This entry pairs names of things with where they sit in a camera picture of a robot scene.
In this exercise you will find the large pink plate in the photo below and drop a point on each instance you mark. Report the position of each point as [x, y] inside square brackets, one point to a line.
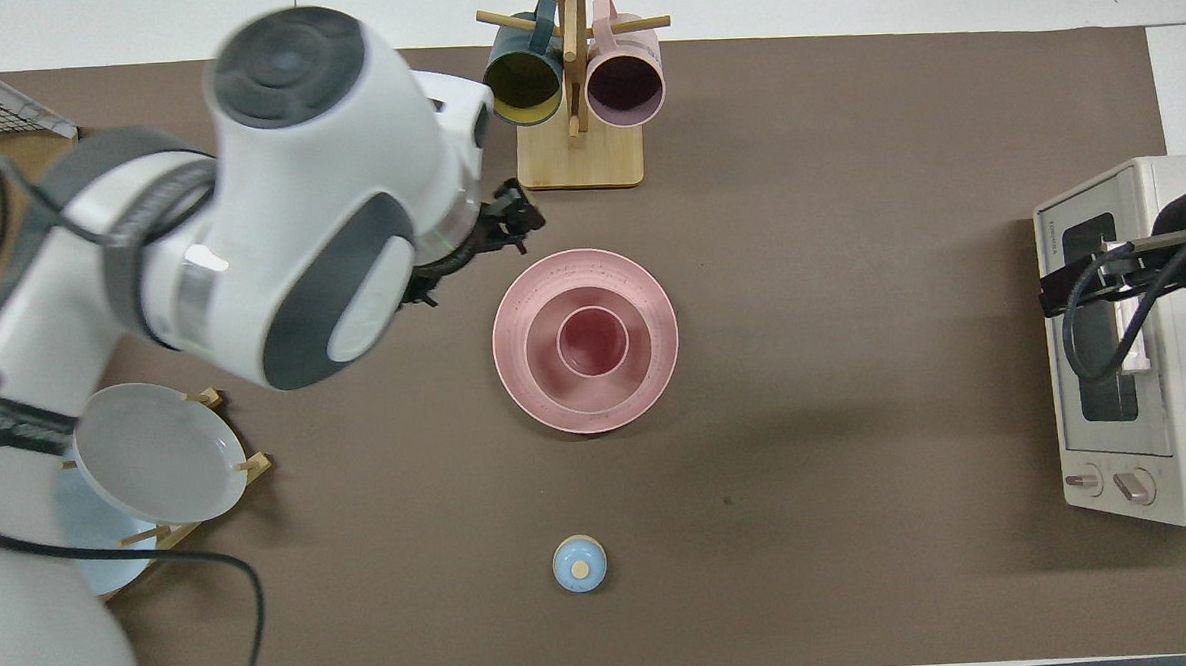
[515, 376]

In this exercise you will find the brown table mat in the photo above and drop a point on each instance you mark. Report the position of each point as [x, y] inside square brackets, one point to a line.
[846, 162]

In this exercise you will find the wooden mug tree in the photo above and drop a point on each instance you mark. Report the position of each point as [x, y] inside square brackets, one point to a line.
[579, 158]

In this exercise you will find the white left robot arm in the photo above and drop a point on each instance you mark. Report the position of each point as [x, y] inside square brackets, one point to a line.
[325, 164]

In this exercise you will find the pink plastic cup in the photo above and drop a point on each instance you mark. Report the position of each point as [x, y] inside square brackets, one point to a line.
[593, 341]

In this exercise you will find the dark green mug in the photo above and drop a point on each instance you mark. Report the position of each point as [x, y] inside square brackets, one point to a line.
[522, 81]

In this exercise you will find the grey plate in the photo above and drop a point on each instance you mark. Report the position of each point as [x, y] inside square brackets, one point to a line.
[158, 462]

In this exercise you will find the beige toaster oven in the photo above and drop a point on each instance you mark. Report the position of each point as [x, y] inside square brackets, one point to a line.
[1098, 431]

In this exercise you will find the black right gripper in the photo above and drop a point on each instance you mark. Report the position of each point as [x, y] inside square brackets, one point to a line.
[1071, 287]

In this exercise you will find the pink mug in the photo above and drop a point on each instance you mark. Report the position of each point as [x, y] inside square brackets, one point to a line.
[625, 86]

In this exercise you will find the wooden plate rack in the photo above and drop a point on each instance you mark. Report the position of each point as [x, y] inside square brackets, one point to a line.
[186, 532]

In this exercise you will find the light blue plate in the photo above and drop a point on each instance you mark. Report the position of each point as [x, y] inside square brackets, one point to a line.
[112, 554]

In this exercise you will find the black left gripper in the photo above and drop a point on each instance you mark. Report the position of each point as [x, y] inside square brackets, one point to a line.
[469, 250]

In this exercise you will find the small pink bowl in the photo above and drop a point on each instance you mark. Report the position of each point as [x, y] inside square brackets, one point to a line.
[545, 375]

